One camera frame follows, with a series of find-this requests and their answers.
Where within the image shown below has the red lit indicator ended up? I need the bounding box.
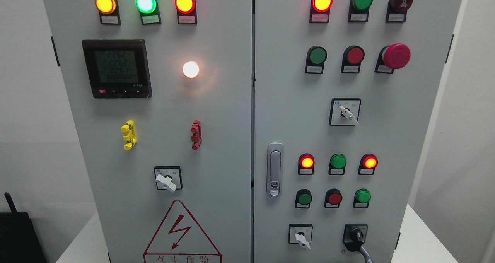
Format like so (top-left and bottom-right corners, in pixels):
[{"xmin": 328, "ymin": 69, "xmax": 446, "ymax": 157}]
[
  {"xmin": 298, "ymin": 153, "xmax": 315, "ymax": 175},
  {"xmin": 309, "ymin": 0, "xmax": 333, "ymax": 24}
]

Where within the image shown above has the silver door latch handle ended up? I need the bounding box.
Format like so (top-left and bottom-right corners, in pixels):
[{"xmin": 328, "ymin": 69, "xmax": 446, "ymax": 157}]
[{"xmin": 266, "ymin": 142, "xmax": 283, "ymax": 197}]

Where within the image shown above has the red black buzzer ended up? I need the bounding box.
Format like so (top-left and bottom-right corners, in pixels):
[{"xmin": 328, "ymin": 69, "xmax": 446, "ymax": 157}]
[{"xmin": 386, "ymin": 0, "xmax": 413, "ymax": 23}]

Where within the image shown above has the black digital power meter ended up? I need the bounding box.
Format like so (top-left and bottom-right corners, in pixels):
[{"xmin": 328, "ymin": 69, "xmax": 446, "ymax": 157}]
[{"xmin": 82, "ymin": 39, "xmax": 152, "ymax": 99}]

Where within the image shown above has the green push button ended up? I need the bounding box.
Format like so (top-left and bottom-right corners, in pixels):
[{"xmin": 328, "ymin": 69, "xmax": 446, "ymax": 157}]
[
  {"xmin": 304, "ymin": 46, "xmax": 327, "ymax": 75},
  {"xmin": 295, "ymin": 189, "xmax": 312, "ymax": 209}
]

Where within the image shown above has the white rotary switch left door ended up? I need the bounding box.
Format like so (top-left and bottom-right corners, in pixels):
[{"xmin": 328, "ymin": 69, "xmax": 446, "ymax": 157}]
[{"xmin": 154, "ymin": 166, "xmax": 183, "ymax": 193}]

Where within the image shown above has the red emergency stop mushroom button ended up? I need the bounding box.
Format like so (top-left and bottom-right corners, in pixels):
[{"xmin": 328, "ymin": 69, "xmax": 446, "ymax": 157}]
[{"xmin": 375, "ymin": 43, "xmax": 411, "ymax": 74}]

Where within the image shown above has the red push button upper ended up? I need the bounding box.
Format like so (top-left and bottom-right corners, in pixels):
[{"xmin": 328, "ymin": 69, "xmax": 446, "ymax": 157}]
[{"xmin": 341, "ymin": 46, "xmax": 365, "ymax": 74}]

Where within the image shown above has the green push button lower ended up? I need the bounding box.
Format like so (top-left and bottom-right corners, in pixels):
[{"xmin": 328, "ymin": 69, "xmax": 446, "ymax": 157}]
[{"xmin": 295, "ymin": 189, "xmax": 312, "ymax": 209}]

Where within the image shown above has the red-rimmed lit indicator light left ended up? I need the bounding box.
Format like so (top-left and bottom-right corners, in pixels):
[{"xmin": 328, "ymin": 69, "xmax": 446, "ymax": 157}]
[{"xmin": 175, "ymin": 0, "xmax": 197, "ymax": 25}]

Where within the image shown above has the red push button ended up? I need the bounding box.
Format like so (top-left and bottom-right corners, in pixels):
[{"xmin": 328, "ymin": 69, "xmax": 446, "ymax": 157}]
[
  {"xmin": 324, "ymin": 188, "xmax": 343, "ymax": 208},
  {"xmin": 341, "ymin": 46, "xmax": 365, "ymax": 74}
]

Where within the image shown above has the red terminal connector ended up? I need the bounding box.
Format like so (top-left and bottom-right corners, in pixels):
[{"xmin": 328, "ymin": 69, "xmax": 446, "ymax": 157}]
[{"xmin": 190, "ymin": 120, "xmax": 203, "ymax": 150}]

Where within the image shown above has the white rotary switch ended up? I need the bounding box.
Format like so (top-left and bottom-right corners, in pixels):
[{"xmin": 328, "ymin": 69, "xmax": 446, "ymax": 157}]
[
  {"xmin": 329, "ymin": 98, "xmax": 361, "ymax": 126},
  {"xmin": 288, "ymin": 224, "xmax": 313, "ymax": 249}
]

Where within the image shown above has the white rotary switch bottom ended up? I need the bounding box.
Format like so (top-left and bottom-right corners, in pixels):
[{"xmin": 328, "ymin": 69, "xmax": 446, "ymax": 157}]
[{"xmin": 288, "ymin": 224, "xmax": 313, "ymax": 249}]

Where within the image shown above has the white rotary switch upper right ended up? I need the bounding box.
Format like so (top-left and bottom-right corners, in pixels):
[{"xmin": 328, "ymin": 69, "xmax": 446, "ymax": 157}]
[{"xmin": 329, "ymin": 98, "xmax": 361, "ymax": 126}]

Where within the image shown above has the grey electrical cabinet door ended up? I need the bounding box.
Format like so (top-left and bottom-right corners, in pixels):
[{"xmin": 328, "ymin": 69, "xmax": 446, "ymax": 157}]
[
  {"xmin": 253, "ymin": 0, "xmax": 461, "ymax": 263},
  {"xmin": 44, "ymin": 0, "xmax": 252, "ymax": 263}
]

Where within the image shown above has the red lightning warning sticker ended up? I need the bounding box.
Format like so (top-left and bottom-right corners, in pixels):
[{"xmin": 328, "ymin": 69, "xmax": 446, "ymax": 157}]
[{"xmin": 143, "ymin": 200, "xmax": 222, "ymax": 263}]

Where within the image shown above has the yellow indicator light top left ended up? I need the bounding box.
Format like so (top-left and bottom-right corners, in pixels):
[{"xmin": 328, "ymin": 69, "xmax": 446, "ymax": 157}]
[{"xmin": 94, "ymin": 0, "xmax": 121, "ymax": 25}]

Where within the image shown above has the red lit indicator top right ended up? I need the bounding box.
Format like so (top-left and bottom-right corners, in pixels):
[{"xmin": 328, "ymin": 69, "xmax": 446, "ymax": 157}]
[{"xmin": 309, "ymin": 0, "xmax": 333, "ymax": 24}]

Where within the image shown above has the black rotary knob switch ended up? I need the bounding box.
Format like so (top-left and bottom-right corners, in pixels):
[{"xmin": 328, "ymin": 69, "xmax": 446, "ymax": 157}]
[{"xmin": 342, "ymin": 224, "xmax": 368, "ymax": 252}]

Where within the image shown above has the red push button lower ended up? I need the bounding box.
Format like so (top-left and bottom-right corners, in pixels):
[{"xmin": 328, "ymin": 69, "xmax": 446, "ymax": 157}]
[{"xmin": 324, "ymin": 188, "xmax": 343, "ymax": 208}]

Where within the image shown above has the white lit indicator light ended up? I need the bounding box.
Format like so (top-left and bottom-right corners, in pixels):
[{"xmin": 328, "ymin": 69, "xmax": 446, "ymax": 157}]
[{"xmin": 182, "ymin": 61, "xmax": 200, "ymax": 79}]

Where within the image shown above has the grey electrical cabinet left door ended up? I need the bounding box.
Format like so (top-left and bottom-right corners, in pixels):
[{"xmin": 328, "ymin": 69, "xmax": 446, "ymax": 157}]
[{"xmin": 44, "ymin": 0, "xmax": 252, "ymax": 263}]

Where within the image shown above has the yellow terminal connector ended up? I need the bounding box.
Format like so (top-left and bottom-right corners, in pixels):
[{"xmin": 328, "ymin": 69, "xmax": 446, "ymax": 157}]
[{"xmin": 120, "ymin": 119, "xmax": 137, "ymax": 151}]

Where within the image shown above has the black box with antenna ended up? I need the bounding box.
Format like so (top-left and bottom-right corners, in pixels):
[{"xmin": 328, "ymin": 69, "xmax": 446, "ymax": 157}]
[{"xmin": 0, "ymin": 192, "xmax": 46, "ymax": 263}]

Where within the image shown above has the green indicator top right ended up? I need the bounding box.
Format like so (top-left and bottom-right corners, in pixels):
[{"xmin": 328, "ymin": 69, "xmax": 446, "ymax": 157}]
[{"xmin": 348, "ymin": 0, "xmax": 373, "ymax": 23}]

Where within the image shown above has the green indicator bottom right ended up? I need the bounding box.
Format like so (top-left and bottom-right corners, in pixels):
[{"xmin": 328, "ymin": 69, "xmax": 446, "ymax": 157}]
[{"xmin": 353, "ymin": 188, "xmax": 371, "ymax": 208}]

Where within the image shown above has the green indicator lower middle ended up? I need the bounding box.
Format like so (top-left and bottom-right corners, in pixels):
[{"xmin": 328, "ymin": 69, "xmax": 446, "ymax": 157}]
[{"xmin": 328, "ymin": 153, "xmax": 347, "ymax": 176}]

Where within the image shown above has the grey electrical cabinet right door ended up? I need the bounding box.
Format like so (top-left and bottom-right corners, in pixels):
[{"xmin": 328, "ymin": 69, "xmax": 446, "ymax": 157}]
[{"xmin": 253, "ymin": 0, "xmax": 461, "ymax": 263}]

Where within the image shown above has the green lit indicator light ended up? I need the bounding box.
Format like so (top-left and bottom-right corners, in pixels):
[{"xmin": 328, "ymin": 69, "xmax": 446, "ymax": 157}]
[{"xmin": 135, "ymin": 0, "xmax": 161, "ymax": 25}]

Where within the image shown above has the red lit indicator lower left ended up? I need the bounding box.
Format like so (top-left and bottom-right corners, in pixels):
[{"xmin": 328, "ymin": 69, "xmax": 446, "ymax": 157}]
[{"xmin": 298, "ymin": 153, "xmax": 315, "ymax": 175}]

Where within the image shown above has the green push button upper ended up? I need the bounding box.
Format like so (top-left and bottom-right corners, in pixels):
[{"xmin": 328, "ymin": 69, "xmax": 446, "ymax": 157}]
[{"xmin": 304, "ymin": 46, "xmax": 327, "ymax": 75}]

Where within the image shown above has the red indicator lower right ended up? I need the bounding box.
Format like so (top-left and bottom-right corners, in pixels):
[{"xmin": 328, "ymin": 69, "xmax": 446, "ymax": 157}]
[{"xmin": 358, "ymin": 154, "xmax": 378, "ymax": 175}]

